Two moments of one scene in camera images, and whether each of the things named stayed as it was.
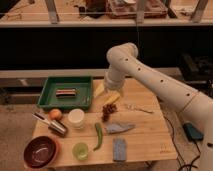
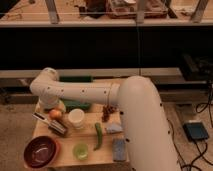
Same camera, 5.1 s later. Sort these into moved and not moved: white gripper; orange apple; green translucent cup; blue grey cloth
Moved: white gripper
Not moved: blue grey cloth; orange apple; green translucent cup
